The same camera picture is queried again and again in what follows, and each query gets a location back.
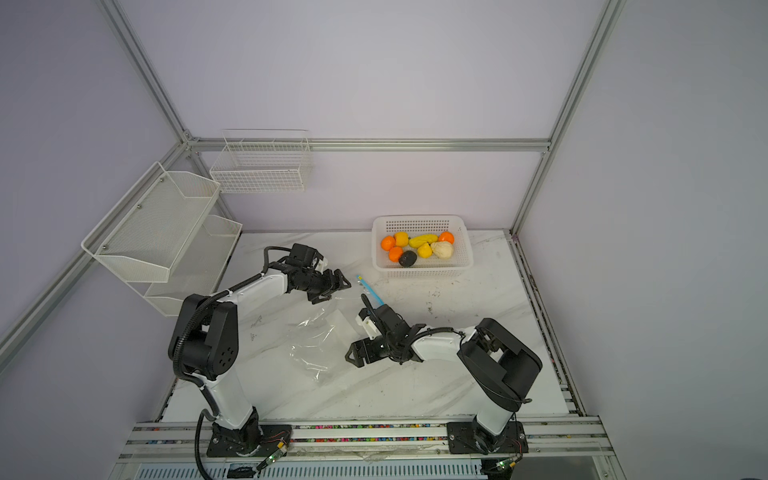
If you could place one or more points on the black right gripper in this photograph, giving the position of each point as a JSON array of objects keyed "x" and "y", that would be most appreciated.
[{"x": 356, "y": 349}]

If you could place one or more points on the large orange fruit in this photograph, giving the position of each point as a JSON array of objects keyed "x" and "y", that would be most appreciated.
[{"x": 388, "y": 243}]

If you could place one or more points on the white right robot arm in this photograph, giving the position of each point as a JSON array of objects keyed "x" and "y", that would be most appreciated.
[{"x": 502, "y": 366}]

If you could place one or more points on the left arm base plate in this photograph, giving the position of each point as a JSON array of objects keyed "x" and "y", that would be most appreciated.
[{"x": 256, "y": 441}]

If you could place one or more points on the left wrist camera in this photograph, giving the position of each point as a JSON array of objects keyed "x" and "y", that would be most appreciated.
[{"x": 306, "y": 257}]

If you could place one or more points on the white wire wall basket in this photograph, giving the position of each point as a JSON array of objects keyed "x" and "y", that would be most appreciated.
[{"x": 263, "y": 161}]

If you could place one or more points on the yellow banana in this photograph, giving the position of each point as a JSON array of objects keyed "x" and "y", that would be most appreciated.
[{"x": 419, "y": 241}]

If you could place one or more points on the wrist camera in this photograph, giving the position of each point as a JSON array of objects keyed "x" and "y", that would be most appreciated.
[
  {"x": 306, "y": 257},
  {"x": 364, "y": 320}
]

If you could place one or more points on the yellow pear-shaped lemon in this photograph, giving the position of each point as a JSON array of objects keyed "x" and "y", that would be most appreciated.
[{"x": 425, "y": 250}]

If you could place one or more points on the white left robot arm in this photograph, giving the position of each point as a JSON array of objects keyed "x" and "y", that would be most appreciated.
[{"x": 205, "y": 343}]

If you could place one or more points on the white perforated plastic basket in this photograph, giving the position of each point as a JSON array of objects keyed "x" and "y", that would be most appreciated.
[{"x": 459, "y": 262}]

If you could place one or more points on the cream white pear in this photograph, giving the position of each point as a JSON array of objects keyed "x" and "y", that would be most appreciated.
[{"x": 443, "y": 249}]

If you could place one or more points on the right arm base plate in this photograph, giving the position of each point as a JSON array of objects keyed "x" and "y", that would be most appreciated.
[{"x": 471, "y": 438}]

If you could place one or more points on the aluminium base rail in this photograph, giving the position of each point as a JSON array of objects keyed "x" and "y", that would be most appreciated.
[{"x": 382, "y": 440}]

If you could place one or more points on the clear zip top bag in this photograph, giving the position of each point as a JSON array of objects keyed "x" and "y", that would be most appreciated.
[{"x": 319, "y": 343}]

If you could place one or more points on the black avocado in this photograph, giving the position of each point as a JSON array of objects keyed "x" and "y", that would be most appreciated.
[{"x": 408, "y": 259}]

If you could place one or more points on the white mesh two-tier shelf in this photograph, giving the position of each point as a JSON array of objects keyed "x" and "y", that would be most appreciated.
[{"x": 165, "y": 239}]

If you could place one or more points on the aluminium frame post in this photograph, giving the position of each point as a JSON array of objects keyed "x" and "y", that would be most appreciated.
[{"x": 605, "y": 24}]

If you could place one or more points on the small orange tangerine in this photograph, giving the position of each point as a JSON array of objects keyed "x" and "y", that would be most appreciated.
[{"x": 446, "y": 237}]

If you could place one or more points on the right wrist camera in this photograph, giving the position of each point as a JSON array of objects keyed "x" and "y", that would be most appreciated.
[{"x": 364, "y": 320}]

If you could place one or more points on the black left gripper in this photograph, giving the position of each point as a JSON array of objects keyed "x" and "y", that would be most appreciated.
[{"x": 337, "y": 284}]

